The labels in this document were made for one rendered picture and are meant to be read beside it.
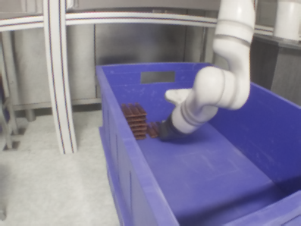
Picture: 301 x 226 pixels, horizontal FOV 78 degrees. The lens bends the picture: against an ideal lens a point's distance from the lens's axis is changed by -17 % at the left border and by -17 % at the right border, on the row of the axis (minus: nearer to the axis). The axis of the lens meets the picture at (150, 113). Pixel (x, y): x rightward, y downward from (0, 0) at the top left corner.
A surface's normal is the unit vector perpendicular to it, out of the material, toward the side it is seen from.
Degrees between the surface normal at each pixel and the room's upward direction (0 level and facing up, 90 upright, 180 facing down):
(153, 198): 0
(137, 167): 0
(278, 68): 90
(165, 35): 90
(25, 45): 90
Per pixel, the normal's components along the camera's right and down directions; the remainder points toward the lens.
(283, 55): 0.11, 0.43
